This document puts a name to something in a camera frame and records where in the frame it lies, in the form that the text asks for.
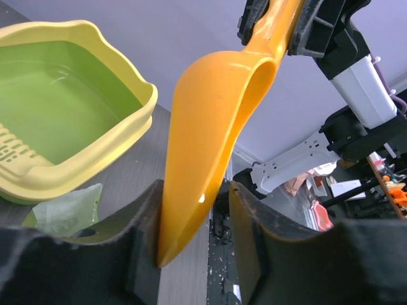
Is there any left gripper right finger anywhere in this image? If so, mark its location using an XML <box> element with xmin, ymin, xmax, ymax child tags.
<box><xmin>229</xmin><ymin>182</ymin><xmax>406</xmax><ymax>304</ymax></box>

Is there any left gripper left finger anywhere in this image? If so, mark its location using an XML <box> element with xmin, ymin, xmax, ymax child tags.
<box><xmin>1</xmin><ymin>179</ymin><xmax>163</xmax><ymax>304</ymax></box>

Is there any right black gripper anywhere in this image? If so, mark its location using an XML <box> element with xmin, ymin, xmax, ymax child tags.
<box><xmin>237</xmin><ymin>0</ymin><xmax>371</xmax><ymax>79</ymax></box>

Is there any green cat litter bag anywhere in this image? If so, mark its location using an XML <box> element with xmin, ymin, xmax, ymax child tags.
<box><xmin>22</xmin><ymin>183</ymin><xmax>102</xmax><ymax>237</ymax></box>

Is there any yellow plastic scoop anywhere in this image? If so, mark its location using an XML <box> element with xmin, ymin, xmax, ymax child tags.
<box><xmin>157</xmin><ymin>0</ymin><xmax>303</xmax><ymax>268</ymax></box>

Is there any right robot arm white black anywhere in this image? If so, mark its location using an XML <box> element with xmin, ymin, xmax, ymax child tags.
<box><xmin>234</xmin><ymin>1</ymin><xmax>406</xmax><ymax>199</ymax></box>

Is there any yellow green litter box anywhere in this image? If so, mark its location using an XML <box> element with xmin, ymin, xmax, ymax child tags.
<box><xmin>1</xmin><ymin>20</ymin><xmax>158</xmax><ymax>205</ymax></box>

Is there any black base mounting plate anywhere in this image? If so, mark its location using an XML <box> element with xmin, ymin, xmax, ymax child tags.
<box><xmin>207</xmin><ymin>186</ymin><xmax>242</xmax><ymax>305</ymax></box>

